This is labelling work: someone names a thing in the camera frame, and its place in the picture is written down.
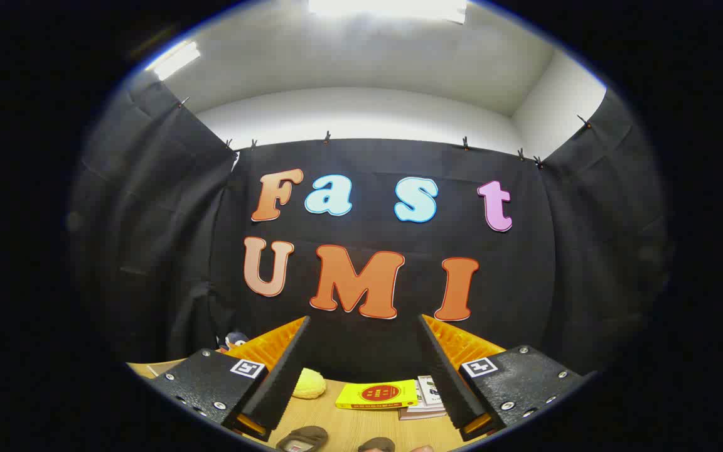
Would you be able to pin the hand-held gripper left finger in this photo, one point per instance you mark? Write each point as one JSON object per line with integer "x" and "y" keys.
{"x": 280, "y": 383}

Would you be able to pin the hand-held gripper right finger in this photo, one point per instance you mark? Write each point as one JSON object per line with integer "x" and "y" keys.
{"x": 449, "y": 383}

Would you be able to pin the brown fuzzy shoe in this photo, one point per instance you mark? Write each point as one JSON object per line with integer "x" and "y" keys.
{"x": 304, "y": 436}
{"x": 377, "y": 445}

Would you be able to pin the white illustrated cover book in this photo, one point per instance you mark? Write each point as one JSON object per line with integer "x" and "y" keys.
{"x": 429, "y": 389}

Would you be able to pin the yellow plush bread toy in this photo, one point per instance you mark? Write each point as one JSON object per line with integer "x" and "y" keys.
{"x": 308, "y": 384}

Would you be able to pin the plain white book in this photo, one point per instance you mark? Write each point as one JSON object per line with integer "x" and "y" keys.
{"x": 424, "y": 408}

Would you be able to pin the brown cover book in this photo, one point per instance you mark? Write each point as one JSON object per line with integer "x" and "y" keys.
{"x": 421, "y": 416}

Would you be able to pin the penguin plush toy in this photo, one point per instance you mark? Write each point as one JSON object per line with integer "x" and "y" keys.
{"x": 234, "y": 341}

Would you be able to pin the yellow book with red circle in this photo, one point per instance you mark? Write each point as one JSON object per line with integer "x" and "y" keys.
{"x": 377, "y": 394}

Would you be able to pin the black backdrop cloth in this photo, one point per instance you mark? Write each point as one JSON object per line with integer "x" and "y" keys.
{"x": 524, "y": 282}

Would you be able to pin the row of black cloth clips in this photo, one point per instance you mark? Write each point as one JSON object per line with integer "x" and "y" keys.
{"x": 327, "y": 137}

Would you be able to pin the small ceiling light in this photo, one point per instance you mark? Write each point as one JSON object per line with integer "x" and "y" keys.
{"x": 174, "y": 59}

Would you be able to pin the large ceiling light panel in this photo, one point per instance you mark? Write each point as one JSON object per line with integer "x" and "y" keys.
{"x": 386, "y": 9}

